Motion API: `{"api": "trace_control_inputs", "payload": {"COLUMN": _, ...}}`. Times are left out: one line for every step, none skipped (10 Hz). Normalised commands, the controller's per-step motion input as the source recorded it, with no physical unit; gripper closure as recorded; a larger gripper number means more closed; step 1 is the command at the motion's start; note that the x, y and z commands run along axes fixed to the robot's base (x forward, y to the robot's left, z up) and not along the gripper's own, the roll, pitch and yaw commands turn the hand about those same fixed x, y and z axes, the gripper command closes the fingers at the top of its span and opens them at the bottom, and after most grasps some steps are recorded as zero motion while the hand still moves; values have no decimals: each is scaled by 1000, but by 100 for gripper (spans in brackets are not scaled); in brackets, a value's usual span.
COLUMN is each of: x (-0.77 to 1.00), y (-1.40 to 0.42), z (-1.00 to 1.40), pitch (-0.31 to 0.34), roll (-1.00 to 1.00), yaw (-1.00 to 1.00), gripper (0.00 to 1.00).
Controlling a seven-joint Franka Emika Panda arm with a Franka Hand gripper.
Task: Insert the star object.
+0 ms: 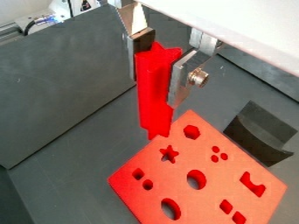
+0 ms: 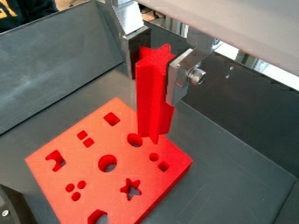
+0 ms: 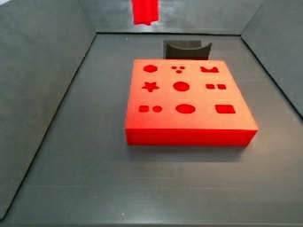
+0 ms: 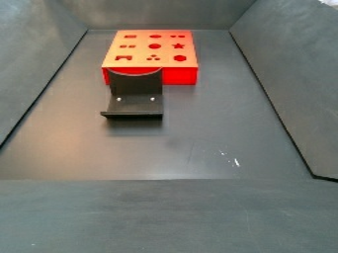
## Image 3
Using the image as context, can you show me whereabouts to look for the red shape sorting block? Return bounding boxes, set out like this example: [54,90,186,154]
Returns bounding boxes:
[126,59,258,146]

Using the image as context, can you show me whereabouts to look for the dark grey curved holder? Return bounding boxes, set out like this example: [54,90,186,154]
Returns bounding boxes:
[163,40,212,60]

